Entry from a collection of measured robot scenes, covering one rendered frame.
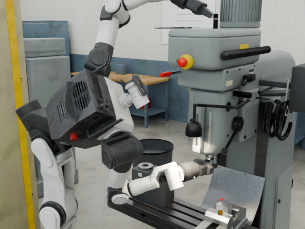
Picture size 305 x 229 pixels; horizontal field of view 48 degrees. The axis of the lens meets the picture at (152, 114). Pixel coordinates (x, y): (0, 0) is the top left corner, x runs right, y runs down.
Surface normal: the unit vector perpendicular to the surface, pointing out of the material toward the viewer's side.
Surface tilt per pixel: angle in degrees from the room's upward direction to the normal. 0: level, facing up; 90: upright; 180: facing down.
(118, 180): 121
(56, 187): 90
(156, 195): 90
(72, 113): 74
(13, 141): 90
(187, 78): 90
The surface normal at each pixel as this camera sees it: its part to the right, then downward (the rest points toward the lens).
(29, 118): -0.28, 0.24
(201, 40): -0.62, 0.20
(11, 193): 0.78, 0.16
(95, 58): 0.10, -0.26
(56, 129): -0.69, -0.10
